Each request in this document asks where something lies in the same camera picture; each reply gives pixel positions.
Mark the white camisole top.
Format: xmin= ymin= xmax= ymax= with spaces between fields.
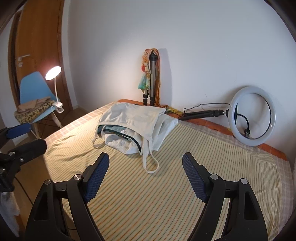
xmin=96 ymin=102 xmax=167 ymax=174

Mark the leopard print cloth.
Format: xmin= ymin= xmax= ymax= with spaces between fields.
xmin=14 ymin=100 xmax=54 ymax=124

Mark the beige folded cloth on chair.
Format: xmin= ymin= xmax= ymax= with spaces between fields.
xmin=16 ymin=96 xmax=52 ymax=113

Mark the white rag cloth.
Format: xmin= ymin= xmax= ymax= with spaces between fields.
xmin=1 ymin=192 xmax=20 ymax=237

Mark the blue plastic chair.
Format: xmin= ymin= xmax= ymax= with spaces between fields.
xmin=20 ymin=71 xmax=62 ymax=138

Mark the white clip desk lamp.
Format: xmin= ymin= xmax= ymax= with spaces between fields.
xmin=45 ymin=66 xmax=64 ymax=113

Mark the striped yellow bed sheet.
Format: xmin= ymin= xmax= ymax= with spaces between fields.
xmin=43 ymin=108 xmax=284 ymax=241

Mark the wooden door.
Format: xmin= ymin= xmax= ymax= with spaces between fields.
xmin=8 ymin=1 xmax=65 ymax=106

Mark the beige checked blanket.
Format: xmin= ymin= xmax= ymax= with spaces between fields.
xmin=43 ymin=100 xmax=296 ymax=241

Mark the orange patterned mattress cover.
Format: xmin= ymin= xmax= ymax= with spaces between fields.
xmin=118 ymin=99 xmax=287 ymax=161

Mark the white and teal folded garment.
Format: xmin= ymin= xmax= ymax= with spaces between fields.
xmin=92 ymin=114 xmax=178 ymax=155

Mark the colourful floral scarf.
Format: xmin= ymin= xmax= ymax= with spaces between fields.
xmin=138 ymin=48 xmax=181 ymax=118

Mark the silver black folded tripod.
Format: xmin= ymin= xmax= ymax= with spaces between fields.
xmin=143 ymin=51 xmax=158 ymax=106

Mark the black ring light stand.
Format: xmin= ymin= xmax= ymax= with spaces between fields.
xmin=179 ymin=109 xmax=229 ymax=121

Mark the white ring light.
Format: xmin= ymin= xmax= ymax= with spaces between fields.
xmin=228 ymin=86 xmax=276 ymax=147

